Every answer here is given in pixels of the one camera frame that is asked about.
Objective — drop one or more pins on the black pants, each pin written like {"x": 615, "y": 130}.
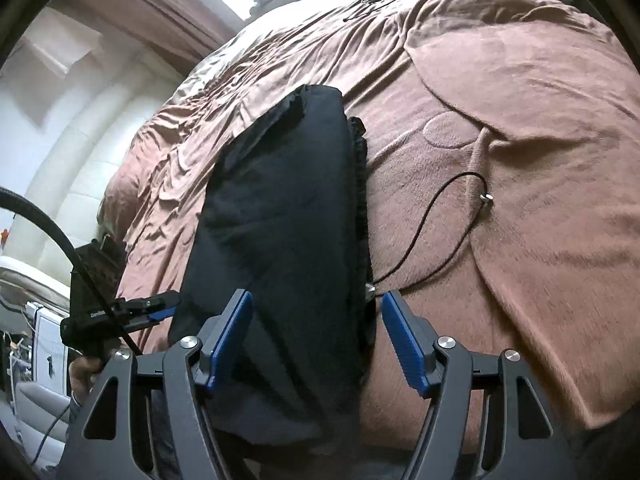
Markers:
{"x": 280, "y": 210}

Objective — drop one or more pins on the beige bed sheet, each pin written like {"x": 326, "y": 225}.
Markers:
{"x": 210, "y": 80}

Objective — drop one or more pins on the white cabinet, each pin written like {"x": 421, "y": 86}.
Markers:
{"x": 50, "y": 340}

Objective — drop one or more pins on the person's left hand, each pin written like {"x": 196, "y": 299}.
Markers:
{"x": 82, "y": 370}

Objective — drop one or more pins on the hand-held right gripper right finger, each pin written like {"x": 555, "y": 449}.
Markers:
{"x": 405, "y": 340}

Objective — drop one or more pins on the brown fleece blanket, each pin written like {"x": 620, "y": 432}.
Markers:
{"x": 525, "y": 135}

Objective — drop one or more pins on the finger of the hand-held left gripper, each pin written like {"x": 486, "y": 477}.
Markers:
{"x": 160, "y": 315}
{"x": 150, "y": 302}

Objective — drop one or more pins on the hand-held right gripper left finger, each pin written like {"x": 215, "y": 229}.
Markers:
{"x": 230, "y": 330}

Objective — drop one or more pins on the white padded headboard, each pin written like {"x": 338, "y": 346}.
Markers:
{"x": 100, "y": 160}

